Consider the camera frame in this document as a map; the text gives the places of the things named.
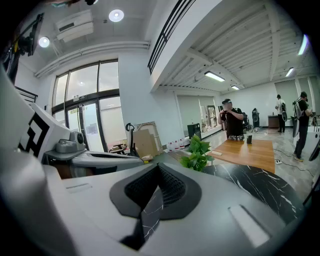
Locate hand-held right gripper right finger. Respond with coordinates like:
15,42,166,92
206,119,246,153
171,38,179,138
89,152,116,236
138,162,288,256

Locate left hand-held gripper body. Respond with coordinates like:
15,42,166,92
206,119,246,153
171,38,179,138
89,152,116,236
0,65,87,256

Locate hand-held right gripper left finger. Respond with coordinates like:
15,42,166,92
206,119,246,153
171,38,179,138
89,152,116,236
49,162,161,256

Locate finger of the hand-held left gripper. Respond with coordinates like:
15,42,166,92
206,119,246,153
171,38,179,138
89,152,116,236
70,153,145,176
86,150,141,161

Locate green potted plant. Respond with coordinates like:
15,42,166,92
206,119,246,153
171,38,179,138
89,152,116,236
179,134,215,173

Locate black mesh office chair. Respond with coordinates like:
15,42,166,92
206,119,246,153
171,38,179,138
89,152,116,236
124,122,141,158

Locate brown cardboard sheet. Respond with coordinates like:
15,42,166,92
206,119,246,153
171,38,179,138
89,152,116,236
133,129,159,159

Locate wooden table with white legs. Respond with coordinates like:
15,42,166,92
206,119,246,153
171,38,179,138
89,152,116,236
206,138,276,175

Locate row of water jugs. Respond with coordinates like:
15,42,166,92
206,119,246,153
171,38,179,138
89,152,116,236
166,138,190,152

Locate glass window front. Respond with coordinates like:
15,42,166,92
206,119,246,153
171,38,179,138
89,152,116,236
51,58,129,154

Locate round ceiling light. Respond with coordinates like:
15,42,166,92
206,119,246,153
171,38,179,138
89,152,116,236
38,36,51,49
108,9,125,23

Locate brown wooden cabinet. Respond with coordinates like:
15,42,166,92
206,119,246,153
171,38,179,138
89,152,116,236
268,114,280,129

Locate white ceiling pipes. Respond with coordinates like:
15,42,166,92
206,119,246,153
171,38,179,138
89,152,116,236
34,40,151,79

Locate white ceiling air conditioner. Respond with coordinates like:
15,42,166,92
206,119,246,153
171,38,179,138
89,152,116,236
54,9,95,44

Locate black balcony railing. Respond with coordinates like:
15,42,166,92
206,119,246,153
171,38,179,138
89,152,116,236
147,0,197,75

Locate left hand-held gripper camera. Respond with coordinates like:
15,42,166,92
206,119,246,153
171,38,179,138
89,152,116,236
55,131,86,154

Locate wooden canvas frame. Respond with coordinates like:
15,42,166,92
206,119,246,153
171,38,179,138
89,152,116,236
136,121,164,156

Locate black camera rig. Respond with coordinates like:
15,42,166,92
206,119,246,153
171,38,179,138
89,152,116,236
0,12,45,84

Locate black floor cable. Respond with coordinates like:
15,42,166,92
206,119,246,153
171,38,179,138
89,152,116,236
273,148,316,174

